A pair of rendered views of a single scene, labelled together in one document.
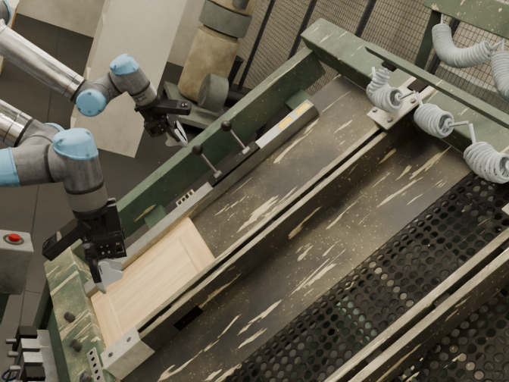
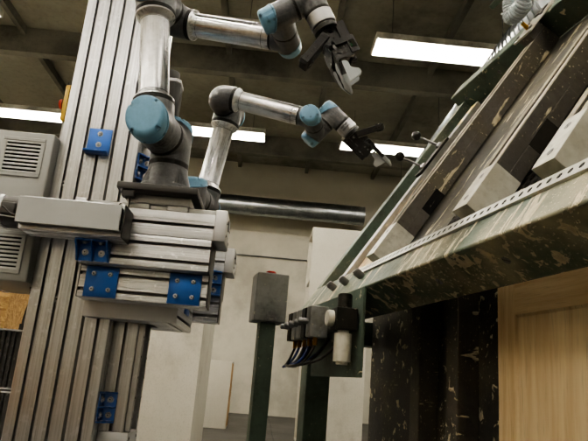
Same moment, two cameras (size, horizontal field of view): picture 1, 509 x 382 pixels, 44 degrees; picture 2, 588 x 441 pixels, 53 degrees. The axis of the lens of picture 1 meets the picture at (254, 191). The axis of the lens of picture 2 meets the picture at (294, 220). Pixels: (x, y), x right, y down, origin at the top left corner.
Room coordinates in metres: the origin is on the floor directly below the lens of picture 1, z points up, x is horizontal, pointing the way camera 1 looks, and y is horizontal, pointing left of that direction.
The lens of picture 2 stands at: (-0.23, -0.19, 0.54)
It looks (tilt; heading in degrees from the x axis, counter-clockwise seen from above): 15 degrees up; 21
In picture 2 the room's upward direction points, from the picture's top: 5 degrees clockwise
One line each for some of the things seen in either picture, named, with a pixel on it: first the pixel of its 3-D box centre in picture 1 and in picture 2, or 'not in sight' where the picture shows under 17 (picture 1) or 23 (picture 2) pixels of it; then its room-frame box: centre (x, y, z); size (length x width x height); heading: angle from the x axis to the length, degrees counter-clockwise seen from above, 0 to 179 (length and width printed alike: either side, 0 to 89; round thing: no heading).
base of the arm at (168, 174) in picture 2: not in sight; (166, 180); (1.18, 0.77, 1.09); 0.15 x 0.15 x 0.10
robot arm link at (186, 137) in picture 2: not in sight; (171, 143); (1.18, 0.76, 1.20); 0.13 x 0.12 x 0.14; 9
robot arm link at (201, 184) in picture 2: not in sight; (191, 194); (1.65, 0.96, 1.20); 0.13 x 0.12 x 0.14; 10
